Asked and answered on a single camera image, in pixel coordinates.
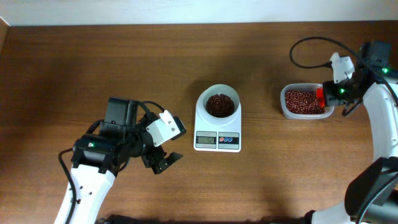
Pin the white round bowl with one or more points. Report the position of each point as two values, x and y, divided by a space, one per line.
221 89

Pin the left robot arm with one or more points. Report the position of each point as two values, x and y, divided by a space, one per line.
128 130

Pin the orange measuring scoop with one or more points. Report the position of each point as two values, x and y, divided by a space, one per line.
320 97

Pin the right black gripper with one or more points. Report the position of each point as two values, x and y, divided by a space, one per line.
327 98

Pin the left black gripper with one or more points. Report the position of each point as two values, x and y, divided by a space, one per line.
158 153

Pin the white digital kitchen scale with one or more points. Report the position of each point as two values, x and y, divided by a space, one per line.
216 134

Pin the red adzuki beans in container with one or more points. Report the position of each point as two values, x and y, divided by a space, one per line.
303 102

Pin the clear plastic container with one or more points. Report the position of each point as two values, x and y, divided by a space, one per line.
303 87

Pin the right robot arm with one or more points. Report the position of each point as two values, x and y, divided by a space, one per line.
372 196

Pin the red beans in bowl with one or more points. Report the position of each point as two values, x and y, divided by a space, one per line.
220 106

